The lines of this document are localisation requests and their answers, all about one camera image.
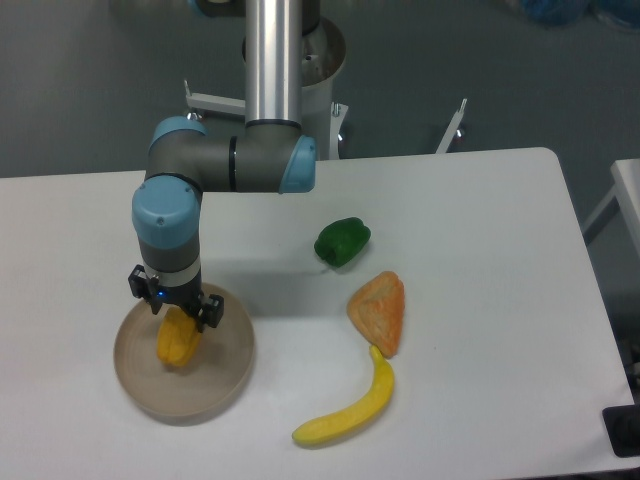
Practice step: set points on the white side table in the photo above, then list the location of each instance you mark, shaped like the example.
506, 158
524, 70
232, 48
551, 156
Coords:
623, 197

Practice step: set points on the yellow toy pepper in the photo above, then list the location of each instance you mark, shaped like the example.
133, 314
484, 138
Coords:
177, 338

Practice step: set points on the yellow toy banana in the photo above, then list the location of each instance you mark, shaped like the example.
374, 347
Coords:
348, 420

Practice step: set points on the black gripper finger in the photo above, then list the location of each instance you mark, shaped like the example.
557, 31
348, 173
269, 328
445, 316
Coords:
146, 288
208, 311

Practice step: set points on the blue bag in background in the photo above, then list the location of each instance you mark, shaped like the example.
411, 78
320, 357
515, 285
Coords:
623, 15

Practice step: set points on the beige round plate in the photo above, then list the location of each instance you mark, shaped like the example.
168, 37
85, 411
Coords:
210, 381

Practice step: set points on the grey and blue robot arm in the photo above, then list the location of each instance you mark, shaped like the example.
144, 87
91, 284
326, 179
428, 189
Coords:
273, 155

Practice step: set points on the green toy pepper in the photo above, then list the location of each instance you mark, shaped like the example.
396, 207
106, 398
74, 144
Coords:
341, 241

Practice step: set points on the orange triangular toy pastry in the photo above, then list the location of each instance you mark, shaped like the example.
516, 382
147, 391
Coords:
377, 310

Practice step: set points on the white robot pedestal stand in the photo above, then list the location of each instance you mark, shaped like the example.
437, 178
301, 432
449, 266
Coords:
324, 50

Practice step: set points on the black device at table edge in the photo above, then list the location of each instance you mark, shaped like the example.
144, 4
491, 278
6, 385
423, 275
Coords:
622, 425

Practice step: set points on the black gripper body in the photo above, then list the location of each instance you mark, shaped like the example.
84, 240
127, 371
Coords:
187, 296

